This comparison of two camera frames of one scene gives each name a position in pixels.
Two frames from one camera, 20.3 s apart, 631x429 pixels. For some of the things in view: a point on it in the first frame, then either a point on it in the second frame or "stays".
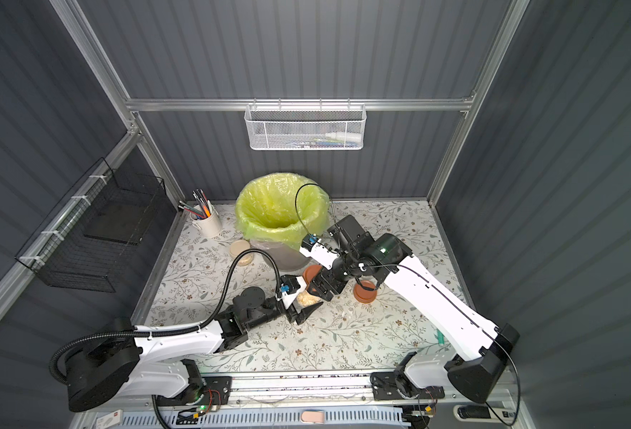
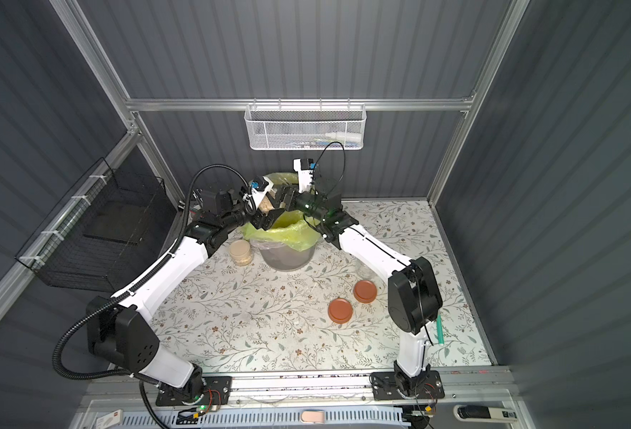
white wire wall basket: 305,130 stays
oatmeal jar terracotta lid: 309,273 to 265,206
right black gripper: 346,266 to 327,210
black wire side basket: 88,240 stays
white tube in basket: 343,136 stays
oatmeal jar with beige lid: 238,246 stays
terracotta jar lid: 365,296 stays
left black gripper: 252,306 to 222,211
